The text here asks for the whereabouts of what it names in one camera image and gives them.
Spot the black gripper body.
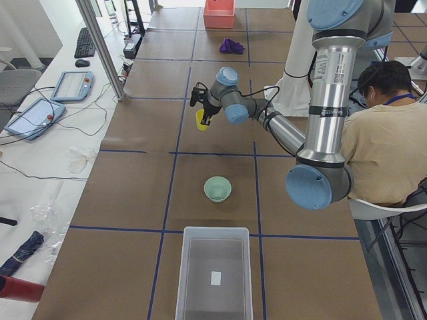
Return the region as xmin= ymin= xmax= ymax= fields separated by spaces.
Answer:
xmin=203 ymin=95 xmax=221 ymax=117

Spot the yellow plastic cup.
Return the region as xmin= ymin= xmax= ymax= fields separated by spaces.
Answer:
xmin=195 ymin=109 xmax=209 ymax=131

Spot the purple cloth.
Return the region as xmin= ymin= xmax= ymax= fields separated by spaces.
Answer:
xmin=219 ymin=38 xmax=246 ymax=55

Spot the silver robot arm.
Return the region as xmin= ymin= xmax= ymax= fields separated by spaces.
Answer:
xmin=190 ymin=1 xmax=395 ymax=210

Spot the black power box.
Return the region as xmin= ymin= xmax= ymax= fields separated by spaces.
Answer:
xmin=123 ymin=34 xmax=142 ymax=59

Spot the clear plastic storage box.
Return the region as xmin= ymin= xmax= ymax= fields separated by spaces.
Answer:
xmin=175 ymin=227 xmax=254 ymax=319

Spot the mint green bowl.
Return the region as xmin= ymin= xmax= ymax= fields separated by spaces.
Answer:
xmin=203 ymin=176 xmax=232 ymax=203

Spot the pink plastic bin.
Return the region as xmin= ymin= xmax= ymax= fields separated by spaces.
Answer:
xmin=203 ymin=0 xmax=235 ymax=29

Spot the far teach pendant tablet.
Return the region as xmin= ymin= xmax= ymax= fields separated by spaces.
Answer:
xmin=51 ymin=71 xmax=94 ymax=103

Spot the teach pendant tablet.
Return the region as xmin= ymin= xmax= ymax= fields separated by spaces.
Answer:
xmin=4 ymin=98 xmax=66 ymax=140
xmin=51 ymin=71 xmax=94 ymax=103

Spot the black computer mouse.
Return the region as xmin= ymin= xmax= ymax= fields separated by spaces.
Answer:
xmin=75 ymin=59 xmax=90 ymax=68

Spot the black keyboard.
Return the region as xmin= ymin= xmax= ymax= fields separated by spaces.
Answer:
xmin=74 ymin=27 xmax=95 ymax=59

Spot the near teach pendant tablet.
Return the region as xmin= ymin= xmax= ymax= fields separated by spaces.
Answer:
xmin=4 ymin=98 xmax=66 ymax=140

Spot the white chair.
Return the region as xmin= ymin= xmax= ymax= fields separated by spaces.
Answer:
xmin=347 ymin=197 xmax=427 ymax=251

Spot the person in beige shirt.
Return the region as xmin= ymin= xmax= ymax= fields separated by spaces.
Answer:
xmin=341 ymin=61 xmax=426 ymax=207

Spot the clear crumpled plastic bag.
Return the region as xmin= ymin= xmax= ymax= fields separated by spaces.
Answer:
xmin=30 ymin=198 xmax=69 ymax=266

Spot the grey office chair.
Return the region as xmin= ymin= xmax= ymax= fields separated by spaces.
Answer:
xmin=1 ymin=60 xmax=42 ymax=130

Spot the folded dark blue umbrella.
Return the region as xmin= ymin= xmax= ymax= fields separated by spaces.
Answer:
xmin=1 ymin=231 xmax=44 ymax=277

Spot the red cylinder bottle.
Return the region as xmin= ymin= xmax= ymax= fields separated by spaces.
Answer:
xmin=1 ymin=275 xmax=45 ymax=303

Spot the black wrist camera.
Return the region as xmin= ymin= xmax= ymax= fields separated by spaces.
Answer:
xmin=189 ymin=82 xmax=209 ymax=107

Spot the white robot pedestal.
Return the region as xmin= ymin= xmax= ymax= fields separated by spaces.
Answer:
xmin=264 ymin=0 xmax=316 ymax=117

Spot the black cable on desk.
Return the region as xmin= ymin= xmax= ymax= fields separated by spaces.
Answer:
xmin=0 ymin=85 xmax=117 ymax=181

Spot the aluminium frame post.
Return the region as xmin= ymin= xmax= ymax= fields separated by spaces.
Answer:
xmin=75 ymin=0 xmax=125 ymax=101

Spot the black handle on desk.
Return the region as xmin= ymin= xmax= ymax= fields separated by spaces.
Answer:
xmin=0 ymin=217 xmax=18 ymax=226

